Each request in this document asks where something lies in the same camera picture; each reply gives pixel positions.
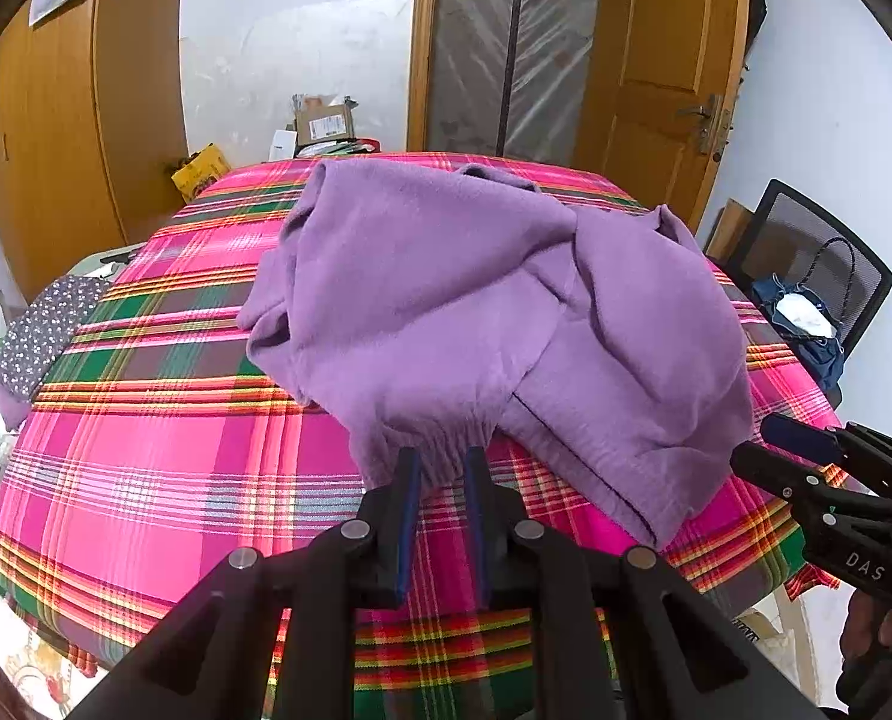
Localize yellow bag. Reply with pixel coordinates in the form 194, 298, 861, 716
172, 144, 233, 203

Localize purple fleece garment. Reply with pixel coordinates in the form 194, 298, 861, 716
236, 157, 755, 552

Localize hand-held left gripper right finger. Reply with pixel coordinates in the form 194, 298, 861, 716
463, 446, 815, 720

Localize dark floral folded cloth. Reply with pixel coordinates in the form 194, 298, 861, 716
0, 275, 109, 398

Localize floral bed sheet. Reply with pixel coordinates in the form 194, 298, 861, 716
0, 562, 98, 720

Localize cardboard box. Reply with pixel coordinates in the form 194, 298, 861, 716
292, 94, 361, 147

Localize white crumpled cloth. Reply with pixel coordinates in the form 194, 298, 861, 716
776, 292, 836, 337

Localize person's right hand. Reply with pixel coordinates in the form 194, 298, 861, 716
838, 591, 892, 707

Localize brown cardboard sheet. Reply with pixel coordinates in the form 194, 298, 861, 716
705, 199, 755, 263

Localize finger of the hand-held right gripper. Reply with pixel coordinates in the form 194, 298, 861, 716
729, 441, 827, 503
761, 412, 845, 466

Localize metal door handle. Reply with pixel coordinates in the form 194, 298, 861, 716
677, 94, 732, 158

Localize blue fabric bag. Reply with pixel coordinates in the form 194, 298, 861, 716
752, 236, 856, 391

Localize wooden wardrobe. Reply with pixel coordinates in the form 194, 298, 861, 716
0, 0, 188, 301

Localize plastic-covered doorway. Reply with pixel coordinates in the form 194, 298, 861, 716
407, 0, 604, 158

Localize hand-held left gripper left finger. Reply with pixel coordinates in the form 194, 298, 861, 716
71, 446, 424, 720

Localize dark hanging clothes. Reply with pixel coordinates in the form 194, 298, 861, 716
746, 0, 768, 61

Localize wooden door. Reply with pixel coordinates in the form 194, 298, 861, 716
573, 0, 751, 233

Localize black mesh office chair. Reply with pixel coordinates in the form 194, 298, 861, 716
705, 178, 892, 406

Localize pink plaid blanket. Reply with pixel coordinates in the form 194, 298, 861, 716
0, 152, 848, 720

